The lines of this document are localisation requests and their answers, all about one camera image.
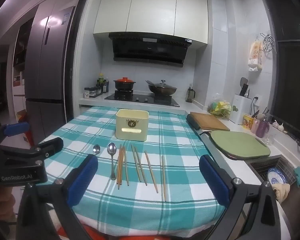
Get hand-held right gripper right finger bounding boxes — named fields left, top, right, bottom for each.
left=199, top=154, right=288, bottom=240

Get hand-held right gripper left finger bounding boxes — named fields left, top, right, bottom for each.
left=15, top=154, right=99, bottom=240

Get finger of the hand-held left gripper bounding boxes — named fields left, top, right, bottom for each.
left=0, top=137, right=64, bottom=161
left=1, top=122, right=30, bottom=137

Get brown wooden chopstick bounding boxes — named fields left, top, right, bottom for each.
left=119, top=145, right=124, bottom=185
left=116, top=144, right=122, bottom=184
left=118, top=145, right=124, bottom=190

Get large metal spoon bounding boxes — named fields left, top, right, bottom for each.
left=107, top=142, right=117, bottom=180

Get light bamboo chopstick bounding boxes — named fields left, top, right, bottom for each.
left=131, top=144, right=142, bottom=182
left=135, top=146, right=148, bottom=186
left=144, top=151, right=159, bottom=194
left=161, top=155, right=167, bottom=202

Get cream plastic utensil container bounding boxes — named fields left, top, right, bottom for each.
left=115, top=109, right=150, bottom=142

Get person's left hand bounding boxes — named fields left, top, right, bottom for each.
left=0, top=187, right=17, bottom=217

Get teal checkered tablecloth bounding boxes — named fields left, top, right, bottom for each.
left=37, top=106, right=248, bottom=237

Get green cutting board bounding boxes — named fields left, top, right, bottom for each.
left=209, top=130, right=271, bottom=161

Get steel sink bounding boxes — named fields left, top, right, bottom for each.
left=246, top=155, right=300, bottom=188

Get grey refrigerator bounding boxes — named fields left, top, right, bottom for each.
left=24, top=5, right=76, bottom=144

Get blue white plate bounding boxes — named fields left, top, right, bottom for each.
left=267, top=168, right=286, bottom=187

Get wooden cutting board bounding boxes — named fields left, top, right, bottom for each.
left=190, top=112, right=231, bottom=132

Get beige cloth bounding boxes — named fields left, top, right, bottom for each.
left=273, top=183, right=291, bottom=202

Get yellow printed mug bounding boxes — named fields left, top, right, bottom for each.
left=243, top=113, right=255, bottom=131

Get pink cup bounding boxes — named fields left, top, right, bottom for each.
left=250, top=117, right=261, bottom=134

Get clear drinking glass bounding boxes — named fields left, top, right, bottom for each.
left=265, top=132, right=276, bottom=146

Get row of spice jars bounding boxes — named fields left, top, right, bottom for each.
left=84, top=86, right=102, bottom=99

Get purple bottle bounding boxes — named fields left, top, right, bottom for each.
left=255, top=116, right=270, bottom=139

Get plastic bag of sponges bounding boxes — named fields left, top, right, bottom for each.
left=207, top=93, right=232, bottom=118

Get white knife holder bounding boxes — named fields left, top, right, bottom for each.
left=233, top=93, right=253, bottom=125

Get oil bottle green label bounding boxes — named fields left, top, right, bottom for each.
left=97, top=73, right=105, bottom=93

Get garlic bulbs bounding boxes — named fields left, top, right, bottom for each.
left=272, top=120, right=288, bottom=134

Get black clay pot orange lid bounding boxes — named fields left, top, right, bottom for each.
left=113, top=77, right=136, bottom=91

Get black gas stove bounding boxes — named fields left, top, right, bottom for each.
left=104, top=92, right=175, bottom=106

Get black spatula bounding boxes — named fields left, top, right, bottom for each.
left=240, top=77, right=248, bottom=96

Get wok with glass lid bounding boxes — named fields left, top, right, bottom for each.
left=145, top=79, right=178, bottom=96

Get dark window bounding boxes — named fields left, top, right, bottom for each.
left=258, top=0, right=300, bottom=151

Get hanging printed package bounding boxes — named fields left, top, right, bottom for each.
left=247, top=40, right=263, bottom=73

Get black range hood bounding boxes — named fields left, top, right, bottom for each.
left=108, top=32, right=193, bottom=68

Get metal steamer rack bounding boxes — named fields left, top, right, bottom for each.
left=260, top=33, right=277, bottom=53

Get white upper cabinets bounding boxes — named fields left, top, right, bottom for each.
left=93, top=0, right=209, bottom=45

